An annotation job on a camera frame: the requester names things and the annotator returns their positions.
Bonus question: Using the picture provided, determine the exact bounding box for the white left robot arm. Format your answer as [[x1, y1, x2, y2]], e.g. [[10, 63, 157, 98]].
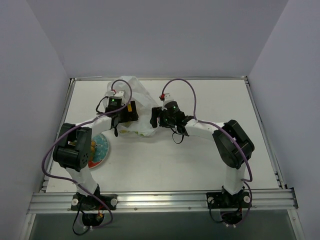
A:
[[46, 95, 139, 210]]

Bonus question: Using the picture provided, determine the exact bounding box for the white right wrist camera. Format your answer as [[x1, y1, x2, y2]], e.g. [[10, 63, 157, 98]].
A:
[[159, 93, 174, 110]]

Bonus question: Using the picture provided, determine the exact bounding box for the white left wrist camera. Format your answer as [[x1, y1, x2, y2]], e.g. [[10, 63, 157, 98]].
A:
[[110, 89, 127, 98]]

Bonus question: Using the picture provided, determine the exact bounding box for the aluminium front frame rail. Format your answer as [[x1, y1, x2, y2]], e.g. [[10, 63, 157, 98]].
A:
[[27, 189, 298, 214]]

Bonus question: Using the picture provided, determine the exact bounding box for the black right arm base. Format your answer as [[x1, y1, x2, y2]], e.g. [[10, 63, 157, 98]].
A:
[[206, 190, 252, 209]]

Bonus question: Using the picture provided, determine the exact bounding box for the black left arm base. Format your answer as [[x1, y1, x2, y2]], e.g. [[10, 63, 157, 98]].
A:
[[70, 193, 118, 211]]

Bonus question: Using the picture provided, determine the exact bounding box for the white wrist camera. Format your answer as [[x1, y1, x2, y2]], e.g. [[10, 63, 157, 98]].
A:
[[159, 93, 174, 110], [110, 89, 127, 98]]

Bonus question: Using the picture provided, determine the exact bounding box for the white printed plastic bag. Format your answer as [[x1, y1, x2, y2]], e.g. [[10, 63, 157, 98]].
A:
[[105, 76, 159, 138]]

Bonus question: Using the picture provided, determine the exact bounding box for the teal and red plate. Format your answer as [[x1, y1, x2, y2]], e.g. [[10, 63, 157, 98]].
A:
[[88, 133, 110, 169]]

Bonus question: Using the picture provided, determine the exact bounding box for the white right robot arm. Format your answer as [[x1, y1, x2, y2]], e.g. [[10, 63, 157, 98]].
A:
[[150, 101, 255, 207]]

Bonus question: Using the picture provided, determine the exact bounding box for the brown fake fruit cluster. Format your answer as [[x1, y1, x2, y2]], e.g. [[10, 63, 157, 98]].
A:
[[89, 140, 96, 161]]

